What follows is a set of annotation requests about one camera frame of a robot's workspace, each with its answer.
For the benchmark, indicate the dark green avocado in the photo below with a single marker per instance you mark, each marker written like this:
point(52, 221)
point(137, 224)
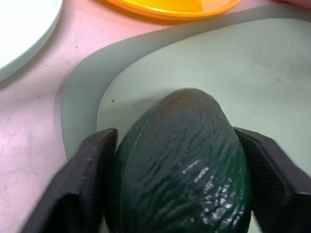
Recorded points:
point(179, 170)

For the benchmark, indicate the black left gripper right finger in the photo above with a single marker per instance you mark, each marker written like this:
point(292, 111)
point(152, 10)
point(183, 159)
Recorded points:
point(274, 174)

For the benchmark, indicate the orange plate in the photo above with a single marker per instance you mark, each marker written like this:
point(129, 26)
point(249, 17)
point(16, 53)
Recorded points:
point(175, 8)

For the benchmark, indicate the pale green plate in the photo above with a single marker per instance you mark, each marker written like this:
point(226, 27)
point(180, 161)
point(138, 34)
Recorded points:
point(218, 63)

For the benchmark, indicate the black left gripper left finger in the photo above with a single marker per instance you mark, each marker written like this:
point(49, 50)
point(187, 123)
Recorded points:
point(80, 174)

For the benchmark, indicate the white plate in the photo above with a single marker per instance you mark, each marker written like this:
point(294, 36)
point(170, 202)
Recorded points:
point(24, 31)

